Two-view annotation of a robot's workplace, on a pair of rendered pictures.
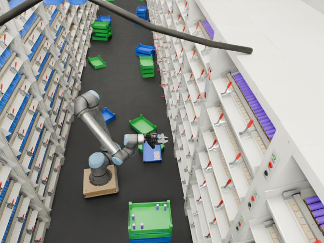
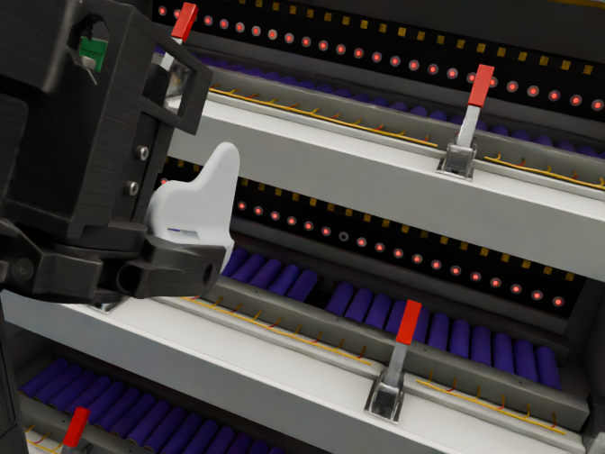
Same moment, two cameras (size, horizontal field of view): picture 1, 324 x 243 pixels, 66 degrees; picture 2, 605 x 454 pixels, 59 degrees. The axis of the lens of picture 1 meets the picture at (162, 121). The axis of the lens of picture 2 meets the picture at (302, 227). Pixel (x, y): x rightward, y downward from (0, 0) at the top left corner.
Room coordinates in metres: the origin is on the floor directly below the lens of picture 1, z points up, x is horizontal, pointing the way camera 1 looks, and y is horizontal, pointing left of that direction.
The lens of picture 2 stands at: (1.35, 0.19, 0.68)
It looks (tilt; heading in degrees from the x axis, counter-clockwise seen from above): 4 degrees down; 291
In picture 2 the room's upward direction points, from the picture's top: 16 degrees clockwise
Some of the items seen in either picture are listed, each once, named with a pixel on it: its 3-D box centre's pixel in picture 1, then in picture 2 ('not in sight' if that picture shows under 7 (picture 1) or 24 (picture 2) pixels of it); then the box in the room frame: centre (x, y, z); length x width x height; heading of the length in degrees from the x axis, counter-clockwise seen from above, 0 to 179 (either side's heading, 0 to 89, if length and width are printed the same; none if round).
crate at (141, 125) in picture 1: (142, 125); not in sight; (2.30, 0.24, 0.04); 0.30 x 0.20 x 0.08; 44
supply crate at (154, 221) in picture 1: (150, 216); not in sight; (0.86, 0.06, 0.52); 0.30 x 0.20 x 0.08; 96
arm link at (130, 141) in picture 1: (130, 139); not in sight; (1.47, 0.26, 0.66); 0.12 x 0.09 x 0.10; 98
